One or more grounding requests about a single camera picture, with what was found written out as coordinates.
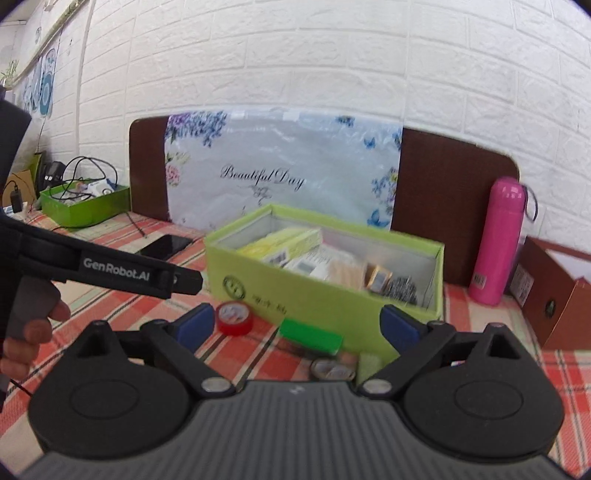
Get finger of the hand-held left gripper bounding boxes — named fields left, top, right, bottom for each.
left=172, top=268, right=204, bottom=296

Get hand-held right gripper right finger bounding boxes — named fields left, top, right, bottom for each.
left=358, top=304, right=522, bottom=398

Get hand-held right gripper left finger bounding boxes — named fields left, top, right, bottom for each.
left=76, top=302, right=236, bottom=398

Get small green box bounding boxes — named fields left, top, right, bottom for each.
left=279, top=318, right=345, bottom=356

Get lime green cardboard box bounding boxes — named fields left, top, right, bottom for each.
left=204, top=203, right=446, bottom=365

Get person's left hand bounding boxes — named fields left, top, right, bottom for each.
left=0, top=300, right=71, bottom=379

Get red tape roll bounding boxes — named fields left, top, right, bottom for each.
left=216, top=301, right=254, bottom=337

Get pile of black binder clips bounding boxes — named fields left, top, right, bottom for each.
left=383, top=274, right=419, bottom=306

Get black smartphone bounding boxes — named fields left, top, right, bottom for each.
left=139, top=234, right=195, bottom=261

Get red plaid tablecloth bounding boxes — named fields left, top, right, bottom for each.
left=0, top=210, right=591, bottom=480

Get gold foil packet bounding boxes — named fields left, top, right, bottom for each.
left=365, top=263, right=394, bottom=292

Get bundle of wooden sticks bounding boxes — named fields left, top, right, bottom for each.
left=323, top=257, right=366, bottom=291

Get black charger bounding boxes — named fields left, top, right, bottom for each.
left=43, top=161, right=68, bottom=188

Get yellow packet in box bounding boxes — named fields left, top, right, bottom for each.
left=238, top=226, right=324, bottom=267

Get small white box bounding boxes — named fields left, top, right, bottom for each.
left=281, top=251, right=334, bottom=281

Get pink thermos bottle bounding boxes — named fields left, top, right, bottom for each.
left=468, top=176, right=540, bottom=306

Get brown headboard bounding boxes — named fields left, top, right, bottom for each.
left=128, top=115, right=520, bottom=287

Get brown paper box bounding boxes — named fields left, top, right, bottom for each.
left=508, top=235, right=591, bottom=352

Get floral printed plastic bag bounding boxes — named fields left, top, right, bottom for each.
left=164, top=108, right=403, bottom=232

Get green storage box with cables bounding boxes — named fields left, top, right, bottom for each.
left=39, top=181, right=131, bottom=229

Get black cable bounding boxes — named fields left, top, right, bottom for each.
left=62, top=156, right=119, bottom=204

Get blue wall poster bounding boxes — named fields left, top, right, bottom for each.
left=18, top=46, right=59, bottom=121

